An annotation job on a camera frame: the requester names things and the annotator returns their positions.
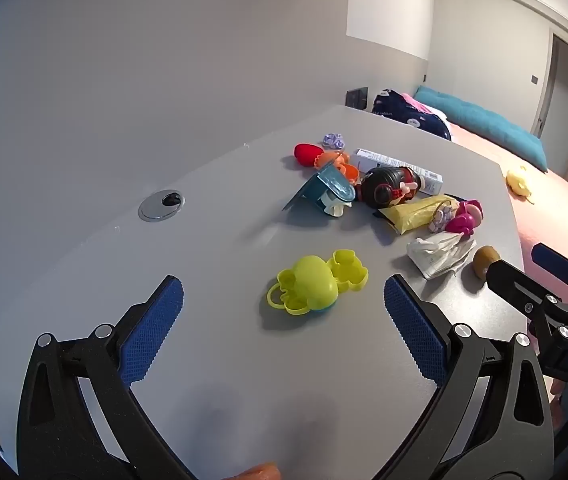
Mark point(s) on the red soft toy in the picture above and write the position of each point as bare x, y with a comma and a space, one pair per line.
306, 154

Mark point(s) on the yellow-green bear-shaped toy case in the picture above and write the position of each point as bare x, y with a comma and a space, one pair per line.
309, 280

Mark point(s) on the teal toy card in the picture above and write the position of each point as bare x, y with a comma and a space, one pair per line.
329, 185

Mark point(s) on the purple hair clip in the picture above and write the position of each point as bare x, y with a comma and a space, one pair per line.
334, 141

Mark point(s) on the teal pillow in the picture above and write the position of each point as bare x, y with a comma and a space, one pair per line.
484, 120

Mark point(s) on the yellow plastic wrapper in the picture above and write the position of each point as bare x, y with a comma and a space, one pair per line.
409, 212

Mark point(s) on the black wall socket plate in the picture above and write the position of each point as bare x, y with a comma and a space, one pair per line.
356, 97

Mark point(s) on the black and red doll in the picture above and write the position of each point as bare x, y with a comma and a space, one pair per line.
384, 185

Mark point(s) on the person's right hand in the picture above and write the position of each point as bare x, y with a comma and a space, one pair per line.
558, 390

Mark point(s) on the orange plastic toy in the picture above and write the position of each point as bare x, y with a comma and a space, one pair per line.
336, 161

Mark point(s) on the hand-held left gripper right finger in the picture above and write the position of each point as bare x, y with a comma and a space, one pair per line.
414, 330

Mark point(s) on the white plastic bag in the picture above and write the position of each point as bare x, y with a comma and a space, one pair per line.
436, 257

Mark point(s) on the pink doll toy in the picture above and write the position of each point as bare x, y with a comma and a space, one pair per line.
464, 217

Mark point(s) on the long white cardboard box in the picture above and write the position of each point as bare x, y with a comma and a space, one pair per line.
429, 180

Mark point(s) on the navy printed blanket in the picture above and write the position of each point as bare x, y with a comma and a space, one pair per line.
399, 112

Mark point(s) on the pink bed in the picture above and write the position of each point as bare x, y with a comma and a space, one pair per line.
554, 205

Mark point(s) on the person's left hand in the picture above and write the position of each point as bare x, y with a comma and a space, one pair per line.
259, 472

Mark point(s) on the yellow plush toy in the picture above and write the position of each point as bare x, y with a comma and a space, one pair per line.
520, 182

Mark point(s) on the pink and white cloth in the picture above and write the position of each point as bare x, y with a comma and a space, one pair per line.
424, 107

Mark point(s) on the brown kiwi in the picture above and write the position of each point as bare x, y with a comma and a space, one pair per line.
485, 260

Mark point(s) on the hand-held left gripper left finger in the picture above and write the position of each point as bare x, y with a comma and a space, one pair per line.
156, 330

